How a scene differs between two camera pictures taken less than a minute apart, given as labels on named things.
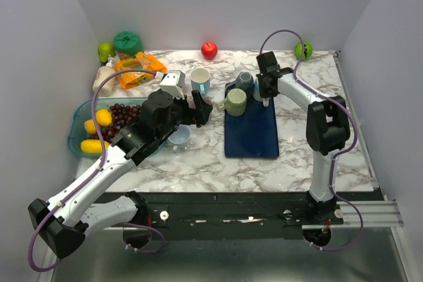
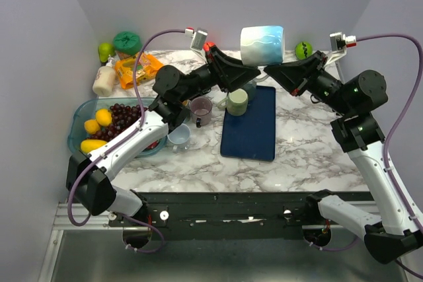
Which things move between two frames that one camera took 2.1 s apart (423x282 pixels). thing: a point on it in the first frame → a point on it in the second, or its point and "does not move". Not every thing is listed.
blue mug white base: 256,93 → 262,45
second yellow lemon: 104,117 does not move
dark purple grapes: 122,115 does not move
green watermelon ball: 308,49 does not move
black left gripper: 202,110 → 234,74
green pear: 104,50 does not move
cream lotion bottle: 102,72 does not move
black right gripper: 265,94 → 292,75
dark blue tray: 254,135 does not move
